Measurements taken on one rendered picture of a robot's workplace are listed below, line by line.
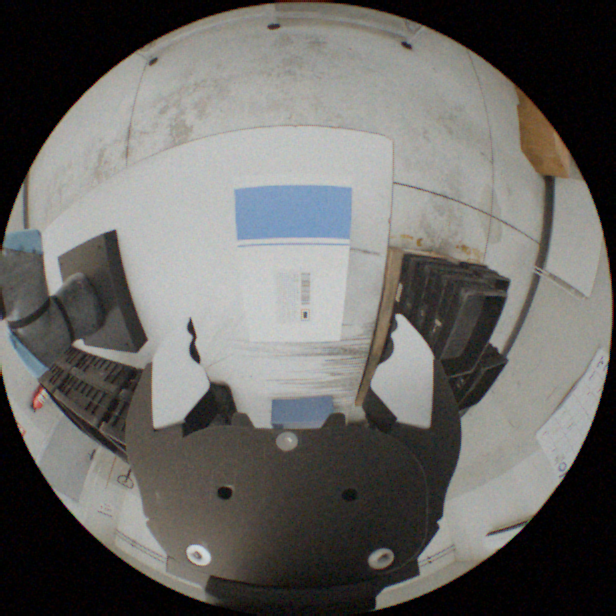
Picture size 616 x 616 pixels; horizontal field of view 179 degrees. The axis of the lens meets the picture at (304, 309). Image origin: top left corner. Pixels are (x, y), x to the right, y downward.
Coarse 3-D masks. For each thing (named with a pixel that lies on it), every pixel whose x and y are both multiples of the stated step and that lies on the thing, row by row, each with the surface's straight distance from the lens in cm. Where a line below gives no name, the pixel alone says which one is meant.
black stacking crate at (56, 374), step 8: (56, 368) 95; (64, 368) 87; (48, 376) 95; (56, 376) 88; (64, 376) 85; (56, 384) 86; (48, 392) 113; (56, 400) 116; (64, 408) 119; (96, 440) 114
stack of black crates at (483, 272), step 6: (462, 264) 124; (468, 264) 124; (474, 264) 134; (474, 270) 118; (480, 270) 122; (486, 270) 128; (492, 270) 135; (480, 276) 114; (486, 276) 111; (492, 276) 116; (498, 276) 121; (492, 282) 137; (498, 282) 139; (504, 282) 137; (510, 282) 136; (498, 288) 139; (504, 288) 137
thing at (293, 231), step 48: (240, 192) 22; (288, 192) 21; (336, 192) 21; (240, 240) 22; (288, 240) 21; (336, 240) 21; (288, 288) 22; (336, 288) 23; (288, 336) 26; (336, 336) 26
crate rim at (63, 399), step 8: (56, 392) 80; (64, 400) 73; (72, 408) 68; (80, 408) 65; (72, 416) 87; (80, 416) 64; (88, 416) 61; (80, 424) 89; (96, 424) 58; (88, 432) 93; (120, 448) 64; (120, 456) 101
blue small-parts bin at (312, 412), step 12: (324, 396) 51; (276, 408) 50; (288, 408) 50; (300, 408) 49; (312, 408) 49; (324, 408) 49; (276, 420) 48; (288, 420) 48; (300, 420) 47; (312, 420) 47; (324, 420) 47
